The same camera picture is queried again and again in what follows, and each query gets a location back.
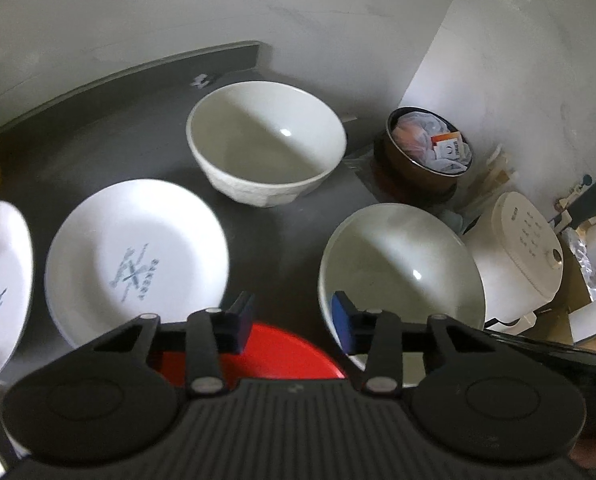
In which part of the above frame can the white rice cooker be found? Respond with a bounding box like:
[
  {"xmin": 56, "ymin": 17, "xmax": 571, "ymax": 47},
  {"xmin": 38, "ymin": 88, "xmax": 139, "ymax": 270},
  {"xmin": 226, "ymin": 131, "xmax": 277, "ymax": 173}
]
[{"xmin": 462, "ymin": 191, "xmax": 564, "ymax": 335}]

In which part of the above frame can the white plate with bakery print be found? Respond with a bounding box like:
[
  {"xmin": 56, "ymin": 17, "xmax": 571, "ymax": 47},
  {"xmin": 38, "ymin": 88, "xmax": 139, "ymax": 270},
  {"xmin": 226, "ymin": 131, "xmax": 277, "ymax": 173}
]
[{"xmin": 44, "ymin": 179, "xmax": 229, "ymax": 348}]

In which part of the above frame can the red and black bowl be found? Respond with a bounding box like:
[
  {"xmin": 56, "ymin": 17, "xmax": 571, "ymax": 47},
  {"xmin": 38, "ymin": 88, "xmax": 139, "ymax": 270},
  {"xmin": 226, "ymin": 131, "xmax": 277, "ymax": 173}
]
[{"xmin": 149, "ymin": 322, "xmax": 345, "ymax": 396}]

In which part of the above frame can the white textured deep bowl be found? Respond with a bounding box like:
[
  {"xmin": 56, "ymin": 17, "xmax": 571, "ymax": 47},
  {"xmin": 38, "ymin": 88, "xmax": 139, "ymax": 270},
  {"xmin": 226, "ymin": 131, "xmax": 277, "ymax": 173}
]
[{"xmin": 186, "ymin": 80, "xmax": 347, "ymax": 208}]

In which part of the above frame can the brown pot with packets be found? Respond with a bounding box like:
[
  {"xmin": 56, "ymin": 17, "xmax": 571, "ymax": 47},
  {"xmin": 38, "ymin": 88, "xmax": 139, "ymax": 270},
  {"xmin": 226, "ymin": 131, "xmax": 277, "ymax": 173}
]
[{"xmin": 381, "ymin": 107, "xmax": 474, "ymax": 195}]

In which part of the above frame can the wide white shallow bowl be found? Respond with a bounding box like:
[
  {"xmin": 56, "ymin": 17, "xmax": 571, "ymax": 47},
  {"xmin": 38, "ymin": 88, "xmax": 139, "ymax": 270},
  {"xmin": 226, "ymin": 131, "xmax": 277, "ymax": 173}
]
[{"xmin": 317, "ymin": 202, "xmax": 487, "ymax": 372}]

